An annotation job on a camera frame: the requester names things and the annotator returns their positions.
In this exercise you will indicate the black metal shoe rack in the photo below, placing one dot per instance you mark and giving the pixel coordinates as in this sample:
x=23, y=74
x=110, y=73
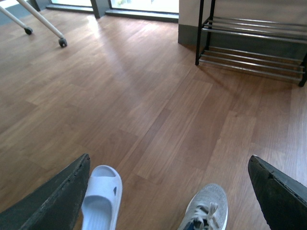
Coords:
x=277, y=49

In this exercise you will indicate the grey knit sneaker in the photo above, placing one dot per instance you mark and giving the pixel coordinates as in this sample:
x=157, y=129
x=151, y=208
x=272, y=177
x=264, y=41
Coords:
x=207, y=210

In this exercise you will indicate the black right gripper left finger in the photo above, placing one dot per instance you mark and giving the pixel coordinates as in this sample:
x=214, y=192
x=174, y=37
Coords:
x=54, y=205

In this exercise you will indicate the white grey office chair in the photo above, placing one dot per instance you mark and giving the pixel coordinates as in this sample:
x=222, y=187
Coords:
x=62, y=40

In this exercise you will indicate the light blue slide sandal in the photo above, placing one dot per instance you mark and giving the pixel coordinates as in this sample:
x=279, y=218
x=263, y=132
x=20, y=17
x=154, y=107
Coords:
x=102, y=199

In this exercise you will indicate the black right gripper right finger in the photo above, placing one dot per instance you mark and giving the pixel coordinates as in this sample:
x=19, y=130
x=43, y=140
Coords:
x=282, y=199

